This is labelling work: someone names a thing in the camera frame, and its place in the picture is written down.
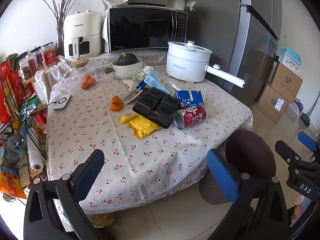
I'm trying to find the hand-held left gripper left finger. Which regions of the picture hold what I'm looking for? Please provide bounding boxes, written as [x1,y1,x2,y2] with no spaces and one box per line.
[23,149,110,240]

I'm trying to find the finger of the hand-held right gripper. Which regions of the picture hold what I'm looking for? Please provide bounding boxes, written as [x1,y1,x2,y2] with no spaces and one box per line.
[275,140,303,171]
[297,131,320,153]

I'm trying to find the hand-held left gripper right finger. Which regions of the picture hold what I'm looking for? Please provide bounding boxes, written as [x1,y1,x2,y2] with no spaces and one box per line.
[206,149,292,240]

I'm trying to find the brown trash bin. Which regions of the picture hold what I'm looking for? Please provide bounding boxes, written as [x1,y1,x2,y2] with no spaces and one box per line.
[199,129,277,240]

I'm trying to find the red drink can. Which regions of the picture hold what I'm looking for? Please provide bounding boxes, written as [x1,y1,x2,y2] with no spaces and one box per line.
[173,105,207,130]

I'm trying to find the yellow wrapper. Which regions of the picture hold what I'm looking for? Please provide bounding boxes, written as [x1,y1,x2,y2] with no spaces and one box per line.
[118,114,163,140]

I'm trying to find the orange peel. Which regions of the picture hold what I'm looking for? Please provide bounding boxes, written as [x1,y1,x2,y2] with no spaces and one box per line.
[110,95,124,112]

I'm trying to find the small blue carton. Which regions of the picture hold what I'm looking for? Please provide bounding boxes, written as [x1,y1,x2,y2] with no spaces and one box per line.
[176,90,205,110]

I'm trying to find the black plastic tray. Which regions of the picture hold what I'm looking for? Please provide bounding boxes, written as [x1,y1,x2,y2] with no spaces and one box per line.
[132,87,180,129]

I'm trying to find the light blue milk carton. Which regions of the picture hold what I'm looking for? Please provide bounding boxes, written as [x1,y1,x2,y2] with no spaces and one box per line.
[139,70,177,98]

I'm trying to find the cherry print tablecloth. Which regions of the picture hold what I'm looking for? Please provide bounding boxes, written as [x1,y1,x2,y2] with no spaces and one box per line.
[35,47,253,214]

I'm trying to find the floral under tablecloth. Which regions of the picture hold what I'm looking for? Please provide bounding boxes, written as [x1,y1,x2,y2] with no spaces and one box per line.
[90,177,208,228]

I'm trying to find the cardboard box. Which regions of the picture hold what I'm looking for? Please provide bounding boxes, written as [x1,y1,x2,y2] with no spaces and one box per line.
[270,62,303,103]
[256,85,290,124]

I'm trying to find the white twine roll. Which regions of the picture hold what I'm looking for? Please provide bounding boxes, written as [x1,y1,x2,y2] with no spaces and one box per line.
[27,139,46,173]

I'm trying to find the small white device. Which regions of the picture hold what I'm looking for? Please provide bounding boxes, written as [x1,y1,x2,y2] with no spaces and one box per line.
[54,94,72,112]

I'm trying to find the orange snack packet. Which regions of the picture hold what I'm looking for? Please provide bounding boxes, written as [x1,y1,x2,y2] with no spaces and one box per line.
[0,166,27,199]

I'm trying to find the light blue printed box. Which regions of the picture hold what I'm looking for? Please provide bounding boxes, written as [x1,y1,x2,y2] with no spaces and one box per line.
[279,44,302,74]

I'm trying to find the stack of white plates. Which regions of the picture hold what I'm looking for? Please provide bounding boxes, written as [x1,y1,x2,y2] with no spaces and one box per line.
[113,65,147,80]

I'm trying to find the white bowl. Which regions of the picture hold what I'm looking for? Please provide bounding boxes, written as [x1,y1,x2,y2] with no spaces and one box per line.
[112,57,143,74]

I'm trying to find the grey refrigerator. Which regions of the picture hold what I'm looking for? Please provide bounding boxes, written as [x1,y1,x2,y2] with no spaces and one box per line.
[185,0,283,108]

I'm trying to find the crumpled cream paper towel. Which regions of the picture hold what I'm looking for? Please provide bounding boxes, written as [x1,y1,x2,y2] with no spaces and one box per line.
[122,66,154,90]

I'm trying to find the red snack packet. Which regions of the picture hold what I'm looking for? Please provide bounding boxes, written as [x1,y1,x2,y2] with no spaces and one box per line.
[0,61,20,124]

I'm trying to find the white electric pot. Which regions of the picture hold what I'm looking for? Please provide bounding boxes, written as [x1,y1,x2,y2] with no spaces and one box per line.
[166,41,245,88]

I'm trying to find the dark green squash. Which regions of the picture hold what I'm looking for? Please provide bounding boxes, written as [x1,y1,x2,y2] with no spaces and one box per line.
[117,52,138,67]

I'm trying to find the red label jar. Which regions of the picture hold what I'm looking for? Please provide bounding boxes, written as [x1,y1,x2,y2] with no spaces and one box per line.
[41,43,57,67]

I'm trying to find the glass spice jar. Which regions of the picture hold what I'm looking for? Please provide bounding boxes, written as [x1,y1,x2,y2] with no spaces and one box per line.
[30,47,44,70]
[24,52,35,78]
[18,52,27,80]

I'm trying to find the white pot lid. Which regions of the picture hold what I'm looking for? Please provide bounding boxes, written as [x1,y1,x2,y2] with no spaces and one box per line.
[168,41,213,56]

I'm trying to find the glass vase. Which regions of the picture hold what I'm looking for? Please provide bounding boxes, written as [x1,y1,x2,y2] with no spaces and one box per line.
[56,26,66,55]

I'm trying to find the white air fryer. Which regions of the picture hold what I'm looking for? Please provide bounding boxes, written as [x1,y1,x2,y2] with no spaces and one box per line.
[63,10,102,59]

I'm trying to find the black microwave oven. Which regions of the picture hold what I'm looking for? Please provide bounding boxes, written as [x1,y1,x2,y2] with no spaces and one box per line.
[104,5,188,53]

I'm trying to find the dry twigs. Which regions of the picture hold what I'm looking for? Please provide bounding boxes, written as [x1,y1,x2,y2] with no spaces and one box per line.
[43,0,84,28]

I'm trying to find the white appliance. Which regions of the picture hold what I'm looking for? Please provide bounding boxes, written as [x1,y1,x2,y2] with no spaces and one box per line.
[110,0,187,12]

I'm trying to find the black wire rack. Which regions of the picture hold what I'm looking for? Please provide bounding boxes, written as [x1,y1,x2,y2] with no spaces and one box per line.
[0,55,48,198]

